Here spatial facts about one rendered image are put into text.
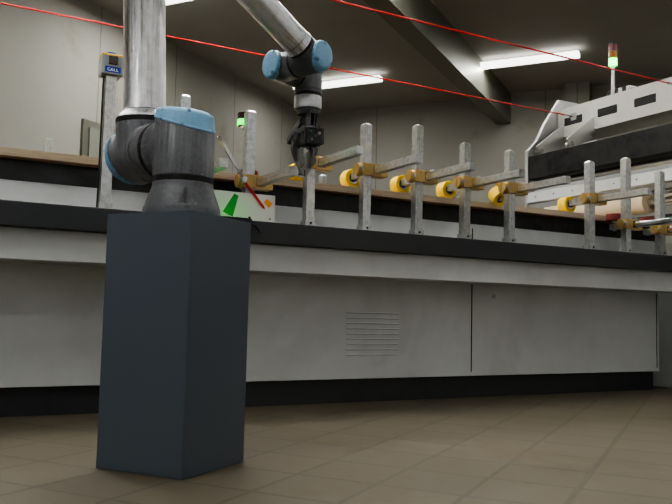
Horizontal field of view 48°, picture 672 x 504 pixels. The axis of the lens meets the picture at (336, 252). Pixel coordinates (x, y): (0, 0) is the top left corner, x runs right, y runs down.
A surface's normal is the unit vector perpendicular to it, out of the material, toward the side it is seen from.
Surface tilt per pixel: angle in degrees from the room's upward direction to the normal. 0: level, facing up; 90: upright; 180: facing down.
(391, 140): 90
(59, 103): 90
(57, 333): 90
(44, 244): 90
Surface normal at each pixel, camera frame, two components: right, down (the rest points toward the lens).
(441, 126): -0.43, -0.08
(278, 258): 0.48, -0.06
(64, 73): 0.90, -0.01
